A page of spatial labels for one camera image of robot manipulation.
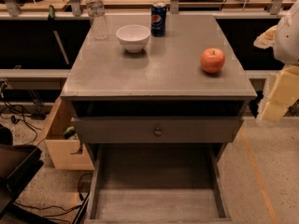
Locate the open grey middle drawer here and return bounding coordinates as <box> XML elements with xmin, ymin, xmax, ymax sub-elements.
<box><xmin>84</xmin><ymin>145</ymin><xmax>233</xmax><ymax>224</ymax></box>

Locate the grey wooden drawer cabinet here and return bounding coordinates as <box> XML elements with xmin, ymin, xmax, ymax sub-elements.
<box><xmin>60</xmin><ymin>13</ymin><xmax>258</xmax><ymax>224</ymax></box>

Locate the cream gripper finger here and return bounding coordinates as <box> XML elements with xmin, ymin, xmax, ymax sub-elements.
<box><xmin>253</xmin><ymin>25</ymin><xmax>277</xmax><ymax>49</ymax></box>
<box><xmin>261</xmin><ymin>66</ymin><xmax>299</xmax><ymax>122</ymax></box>

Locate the black floor cable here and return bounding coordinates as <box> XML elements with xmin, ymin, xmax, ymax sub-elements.
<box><xmin>0</xmin><ymin>81</ymin><xmax>43</xmax><ymax>146</ymax></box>

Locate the blue pepsi can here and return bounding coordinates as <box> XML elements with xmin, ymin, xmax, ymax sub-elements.
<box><xmin>151</xmin><ymin>2</ymin><xmax>166</xmax><ymax>36</ymax></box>

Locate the light wooden box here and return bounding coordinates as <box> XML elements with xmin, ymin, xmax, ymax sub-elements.
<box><xmin>44</xmin><ymin>98</ymin><xmax>93</xmax><ymax>170</ymax></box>

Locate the white ceramic bowl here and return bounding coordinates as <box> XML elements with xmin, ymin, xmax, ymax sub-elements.
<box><xmin>116</xmin><ymin>24</ymin><xmax>150</xmax><ymax>53</ymax></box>

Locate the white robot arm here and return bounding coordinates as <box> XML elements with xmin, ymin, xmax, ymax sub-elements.
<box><xmin>253</xmin><ymin>0</ymin><xmax>299</xmax><ymax>122</ymax></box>

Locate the green handled tool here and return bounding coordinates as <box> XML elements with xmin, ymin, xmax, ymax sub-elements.
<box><xmin>48</xmin><ymin>5</ymin><xmax>55</xmax><ymax>21</ymax></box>

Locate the clear plastic water bottle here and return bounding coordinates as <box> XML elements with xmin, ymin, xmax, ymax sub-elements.
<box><xmin>85</xmin><ymin>0</ymin><xmax>108</xmax><ymax>40</ymax></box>

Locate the red apple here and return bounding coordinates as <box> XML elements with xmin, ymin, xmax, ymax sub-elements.
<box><xmin>200</xmin><ymin>48</ymin><xmax>225</xmax><ymax>74</ymax></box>

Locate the black tray stand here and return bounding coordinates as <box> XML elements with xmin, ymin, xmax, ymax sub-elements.
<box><xmin>0</xmin><ymin>125</ymin><xmax>43</xmax><ymax>216</ymax></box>

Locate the closed top drawer with knob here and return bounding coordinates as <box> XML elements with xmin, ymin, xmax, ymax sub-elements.
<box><xmin>71</xmin><ymin>117</ymin><xmax>243</xmax><ymax>144</ymax></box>

